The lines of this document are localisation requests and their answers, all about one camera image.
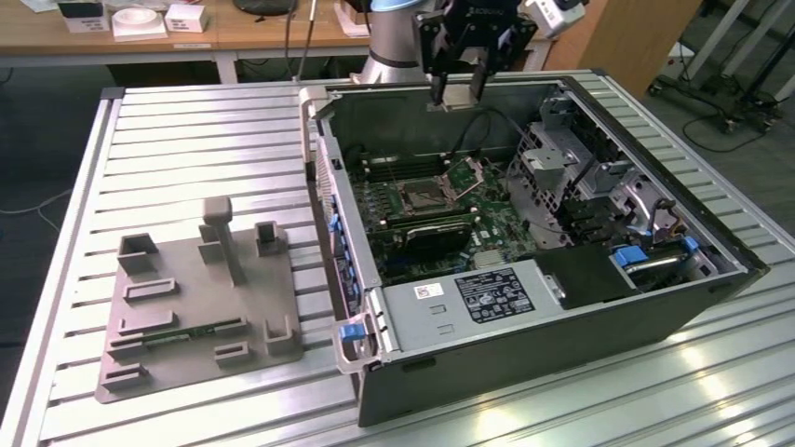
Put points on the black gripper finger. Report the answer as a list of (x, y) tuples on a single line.
[(431, 42), (515, 46)]

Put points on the silver CPU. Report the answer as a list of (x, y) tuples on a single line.
[(458, 95)]

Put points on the black RAM slot bank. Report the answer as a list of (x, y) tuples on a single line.
[(403, 165), (428, 219)]

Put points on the CPU socket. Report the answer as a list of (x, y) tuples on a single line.
[(426, 195)]

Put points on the small cardboard box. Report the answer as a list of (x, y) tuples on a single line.
[(354, 23)]

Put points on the wooden cabinet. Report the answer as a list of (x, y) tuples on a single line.
[(634, 37)]

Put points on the metal drive cage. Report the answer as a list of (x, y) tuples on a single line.
[(547, 163)]

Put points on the black pouch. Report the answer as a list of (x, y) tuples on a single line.
[(264, 4)]

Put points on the thin metal locking lever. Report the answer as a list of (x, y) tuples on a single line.
[(391, 171)]

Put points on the wooden desk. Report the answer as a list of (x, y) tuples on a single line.
[(248, 32)]

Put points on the black wheeled equipment stand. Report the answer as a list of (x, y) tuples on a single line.
[(739, 100)]

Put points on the green motherboard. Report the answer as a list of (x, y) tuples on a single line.
[(496, 233)]

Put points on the black graphics card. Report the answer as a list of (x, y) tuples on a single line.
[(435, 242)]

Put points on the silver chipset heatsink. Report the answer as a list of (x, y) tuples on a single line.
[(491, 259)]

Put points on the blue disk carrier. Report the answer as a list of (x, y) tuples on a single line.
[(628, 259)]

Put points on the small blue clip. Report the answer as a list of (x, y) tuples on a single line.
[(691, 244)]

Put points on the white box with black top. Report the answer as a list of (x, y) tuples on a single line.
[(81, 16)]

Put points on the silver power supply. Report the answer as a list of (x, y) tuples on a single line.
[(422, 326)]

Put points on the blue case latch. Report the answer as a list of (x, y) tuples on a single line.
[(351, 334)]

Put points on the grey parts rack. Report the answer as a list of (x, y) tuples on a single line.
[(204, 298)]

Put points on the black open PC case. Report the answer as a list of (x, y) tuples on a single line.
[(528, 363)]

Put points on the green RAM stick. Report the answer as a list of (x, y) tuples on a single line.
[(185, 334)]

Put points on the blue card retention bracket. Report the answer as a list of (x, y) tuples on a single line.
[(334, 222)]

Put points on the black plastic duct cover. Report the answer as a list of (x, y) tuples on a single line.
[(583, 279)]

